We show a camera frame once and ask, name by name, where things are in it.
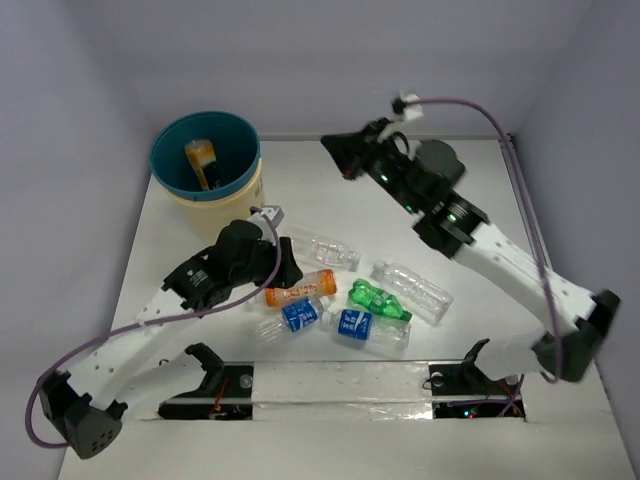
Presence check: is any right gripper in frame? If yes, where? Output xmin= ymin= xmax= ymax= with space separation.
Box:
xmin=323 ymin=116 xmax=424 ymax=216

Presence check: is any blue label bottle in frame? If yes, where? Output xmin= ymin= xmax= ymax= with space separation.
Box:
xmin=318 ymin=309 xmax=411 ymax=358
xmin=254 ymin=296 xmax=331 ymax=349

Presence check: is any yellow label clear bottle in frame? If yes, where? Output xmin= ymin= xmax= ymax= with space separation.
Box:
xmin=184 ymin=139 xmax=220 ymax=191

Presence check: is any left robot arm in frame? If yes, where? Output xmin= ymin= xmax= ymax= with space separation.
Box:
xmin=28 ymin=206 xmax=302 ymax=460

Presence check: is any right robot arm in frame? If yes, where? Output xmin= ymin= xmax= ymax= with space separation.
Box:
xmin=320 ymin=118 xmax=620 ymax=392

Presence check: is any teal and cream bin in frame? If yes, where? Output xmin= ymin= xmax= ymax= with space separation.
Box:
xmin=149 ymin=111 xmax=264 ymax=241

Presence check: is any clear crushed plastic bottle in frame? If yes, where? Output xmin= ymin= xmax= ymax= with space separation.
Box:
xmin=283 ymin=227 xmax=361 ymax=271

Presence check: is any orange label tea bottle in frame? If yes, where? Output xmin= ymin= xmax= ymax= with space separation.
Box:
xmin=264 ymin=269 xmax=337 ymax=308

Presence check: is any green plastic soda bottle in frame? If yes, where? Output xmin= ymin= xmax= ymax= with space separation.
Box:
xmin=348 ymin=279 xmax=412 ymax=322

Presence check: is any clear bottle white cap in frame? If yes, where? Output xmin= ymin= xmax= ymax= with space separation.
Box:
xmin=371 ymin=260 xmax=454 ymax=326

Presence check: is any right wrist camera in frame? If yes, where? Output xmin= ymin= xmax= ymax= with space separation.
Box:
xmin=391 ymin=92 xmax=424 ymax=125

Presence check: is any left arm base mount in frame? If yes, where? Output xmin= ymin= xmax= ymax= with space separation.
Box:
xmin=158 ymin=363 xmax=254 ymax=421

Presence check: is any aluminium rail right edge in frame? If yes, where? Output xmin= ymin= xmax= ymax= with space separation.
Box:
xmin=500 ymin=135 xmax=551 ymax=267

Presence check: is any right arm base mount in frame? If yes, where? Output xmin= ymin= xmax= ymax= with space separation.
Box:
xmin=422 ymin=363 xmax=526 ymax=420

